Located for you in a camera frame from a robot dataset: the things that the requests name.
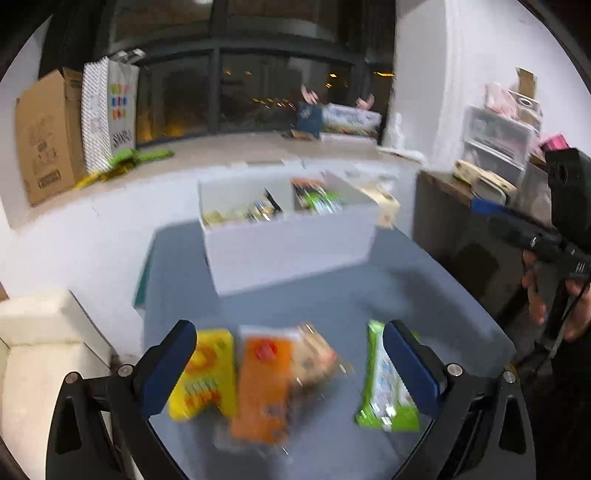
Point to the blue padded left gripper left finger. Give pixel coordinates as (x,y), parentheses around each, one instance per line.
(159,369)

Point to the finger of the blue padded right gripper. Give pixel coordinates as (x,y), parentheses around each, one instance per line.
(487,208)
(512,231)

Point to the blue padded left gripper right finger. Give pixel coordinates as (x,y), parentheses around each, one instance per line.
(418,366)

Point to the green white cracker pack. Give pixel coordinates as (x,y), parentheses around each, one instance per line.
(386,402)

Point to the yellow snack packet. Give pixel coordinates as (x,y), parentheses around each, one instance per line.
(209,378)

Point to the orange cake pack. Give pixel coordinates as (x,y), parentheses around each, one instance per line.
(265,378)

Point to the brown white snack bag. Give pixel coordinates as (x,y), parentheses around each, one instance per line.
(306,191)

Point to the person's right hand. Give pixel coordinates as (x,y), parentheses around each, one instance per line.
(578,320)

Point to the wooden side shelf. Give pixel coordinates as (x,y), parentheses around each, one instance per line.
(443,220)

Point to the clear plastic drawer unit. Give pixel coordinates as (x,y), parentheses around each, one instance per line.
(496,143)

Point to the grey table cloth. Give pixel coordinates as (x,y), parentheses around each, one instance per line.
(332,310)

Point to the yellow tissue pack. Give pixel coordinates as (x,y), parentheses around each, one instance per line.
(389,206)

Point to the pink gift box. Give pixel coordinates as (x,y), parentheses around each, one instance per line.
(554,143)

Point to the white plastic bottle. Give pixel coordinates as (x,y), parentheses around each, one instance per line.
(395,137)

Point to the white leather sofa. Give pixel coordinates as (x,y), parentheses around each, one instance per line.
(43,338)

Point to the small brown open carton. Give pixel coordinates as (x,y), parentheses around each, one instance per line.
(527,83)

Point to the white cardboard organizer box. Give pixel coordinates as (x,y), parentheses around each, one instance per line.
(255,236)

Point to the printed landscape tissue box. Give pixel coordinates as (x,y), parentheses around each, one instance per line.
(337,119)

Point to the dark wrapper on sill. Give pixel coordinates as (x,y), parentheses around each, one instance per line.
(300,135)

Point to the green snack packets on sill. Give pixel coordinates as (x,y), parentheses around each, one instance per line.
(122,164)

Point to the brown cardboard box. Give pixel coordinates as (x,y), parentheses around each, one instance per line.
(48,135)

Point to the white SANFU shopping bag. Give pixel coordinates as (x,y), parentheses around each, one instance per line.
(108,112)

